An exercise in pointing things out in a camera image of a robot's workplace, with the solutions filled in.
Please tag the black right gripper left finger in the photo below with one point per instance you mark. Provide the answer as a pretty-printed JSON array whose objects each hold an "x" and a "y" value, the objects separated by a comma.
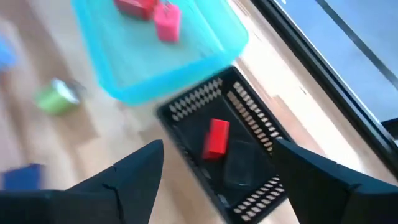
[{"x": 124, "y": 199}]

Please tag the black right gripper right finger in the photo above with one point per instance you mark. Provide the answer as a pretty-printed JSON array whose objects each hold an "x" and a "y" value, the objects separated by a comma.
[{"x": 329, "y": 199}]

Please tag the black adapter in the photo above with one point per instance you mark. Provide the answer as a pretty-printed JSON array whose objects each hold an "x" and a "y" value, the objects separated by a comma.
[{"x": 21, "y": 177}]

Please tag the red digital timer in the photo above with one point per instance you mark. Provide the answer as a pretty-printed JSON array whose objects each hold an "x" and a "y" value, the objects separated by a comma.
[{"x": 216, "y": 140}]

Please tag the small beige charger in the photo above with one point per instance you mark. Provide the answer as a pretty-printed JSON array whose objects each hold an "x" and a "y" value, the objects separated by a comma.
[{"x": 54, "y": 99}]

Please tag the pink USB wall charger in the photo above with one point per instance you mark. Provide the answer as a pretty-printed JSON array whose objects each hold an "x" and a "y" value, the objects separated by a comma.
[{"x": 168, "y": 25}]

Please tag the blue digital timer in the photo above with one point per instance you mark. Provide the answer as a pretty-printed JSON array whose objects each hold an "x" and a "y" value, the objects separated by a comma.
[{"x": 5, "y": 57}]

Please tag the red USB wall charger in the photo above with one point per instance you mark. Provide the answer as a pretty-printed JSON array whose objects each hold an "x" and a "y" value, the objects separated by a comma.
[{"x": 136, "y": 9}]

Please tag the black mesh basket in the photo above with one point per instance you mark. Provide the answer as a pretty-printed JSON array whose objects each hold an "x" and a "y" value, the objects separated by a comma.
[{"x": 199, "y": 124}]

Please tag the teal translucent plastic bin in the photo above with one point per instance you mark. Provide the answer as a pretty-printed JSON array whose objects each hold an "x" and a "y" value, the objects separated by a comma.
[{"x": 140, "y": 56}]

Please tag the black aluminium table frame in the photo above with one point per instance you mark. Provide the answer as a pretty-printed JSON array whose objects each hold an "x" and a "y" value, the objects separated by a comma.
[{"x": 311, "y": 54}]

